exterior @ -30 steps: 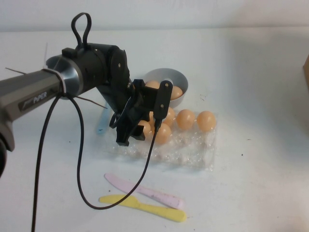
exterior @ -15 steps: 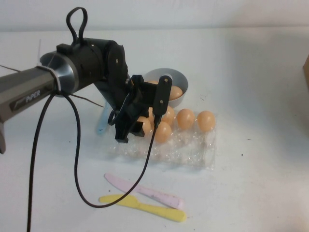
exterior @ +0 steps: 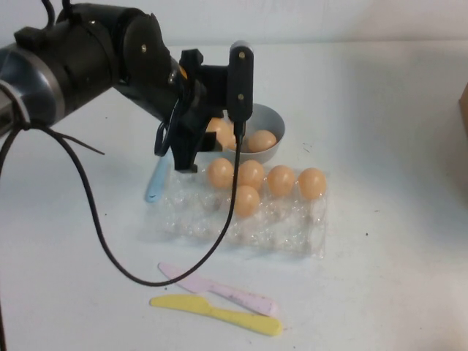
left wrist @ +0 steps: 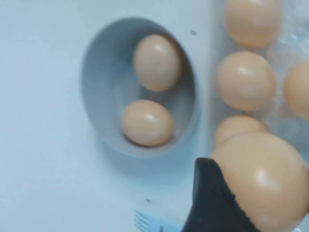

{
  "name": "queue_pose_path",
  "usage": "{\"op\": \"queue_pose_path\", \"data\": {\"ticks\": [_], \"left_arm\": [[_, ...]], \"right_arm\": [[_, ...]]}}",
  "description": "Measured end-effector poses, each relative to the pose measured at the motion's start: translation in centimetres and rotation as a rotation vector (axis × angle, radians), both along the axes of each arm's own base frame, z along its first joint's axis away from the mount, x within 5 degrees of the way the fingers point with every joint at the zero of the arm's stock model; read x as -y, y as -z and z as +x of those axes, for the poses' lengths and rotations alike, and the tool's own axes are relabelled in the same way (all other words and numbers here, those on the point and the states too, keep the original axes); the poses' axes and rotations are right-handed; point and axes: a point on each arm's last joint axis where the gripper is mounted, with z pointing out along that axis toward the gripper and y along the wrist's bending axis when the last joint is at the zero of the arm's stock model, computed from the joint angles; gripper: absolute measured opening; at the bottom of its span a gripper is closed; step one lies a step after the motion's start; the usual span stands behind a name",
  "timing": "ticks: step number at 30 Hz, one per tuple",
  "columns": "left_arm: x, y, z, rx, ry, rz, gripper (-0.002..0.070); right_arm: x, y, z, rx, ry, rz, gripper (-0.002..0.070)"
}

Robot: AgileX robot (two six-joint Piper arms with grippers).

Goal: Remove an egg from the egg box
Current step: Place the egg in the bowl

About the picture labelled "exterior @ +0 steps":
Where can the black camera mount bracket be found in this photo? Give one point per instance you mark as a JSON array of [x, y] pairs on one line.
[[214, 78]]

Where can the grey round bowl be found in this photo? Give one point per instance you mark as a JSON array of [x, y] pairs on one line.
[[268, 118]]

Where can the pink plastic knife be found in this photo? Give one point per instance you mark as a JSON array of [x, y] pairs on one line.
[[219, 289]]

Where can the brown egg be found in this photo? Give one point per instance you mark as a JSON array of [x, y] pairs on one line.
[[281, 180], [312, 183], [252, 174], [262, 141], [246, 202], [221, 129], [220, 173]]

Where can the light blue plastic fork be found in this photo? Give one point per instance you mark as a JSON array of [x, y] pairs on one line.
[[156, 184]]

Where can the clear plastic egg tray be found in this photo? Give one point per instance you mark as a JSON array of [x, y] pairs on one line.
[[270, 234]]

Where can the yellow plastic knife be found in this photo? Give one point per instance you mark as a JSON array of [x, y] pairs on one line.
[[219, 314]]

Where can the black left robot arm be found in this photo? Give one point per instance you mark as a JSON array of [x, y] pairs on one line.
[[91, 62]]

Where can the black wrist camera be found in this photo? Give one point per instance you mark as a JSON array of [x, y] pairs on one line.
[[239, 80]]

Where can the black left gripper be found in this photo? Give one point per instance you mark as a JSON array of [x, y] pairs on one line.
[[190, 109]]

